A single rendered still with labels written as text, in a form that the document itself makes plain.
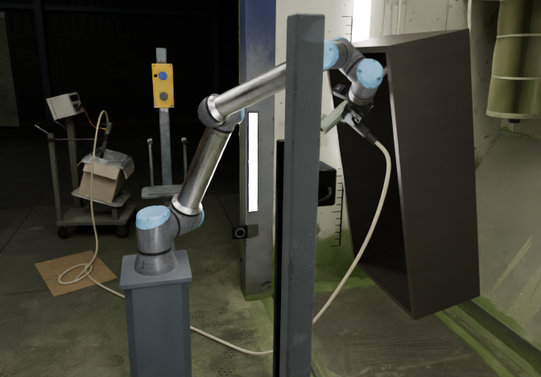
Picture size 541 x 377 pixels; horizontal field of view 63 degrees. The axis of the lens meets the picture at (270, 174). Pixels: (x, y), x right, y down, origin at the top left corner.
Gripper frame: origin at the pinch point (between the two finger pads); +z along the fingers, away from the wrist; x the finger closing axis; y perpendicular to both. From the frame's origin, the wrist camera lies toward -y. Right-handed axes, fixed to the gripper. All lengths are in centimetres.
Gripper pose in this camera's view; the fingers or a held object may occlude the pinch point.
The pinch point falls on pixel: (346, 116)
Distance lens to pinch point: 184.8
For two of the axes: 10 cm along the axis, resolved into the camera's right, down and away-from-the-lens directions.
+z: -0.1, 3.3, 9.5
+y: 7.1, 6.7, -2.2
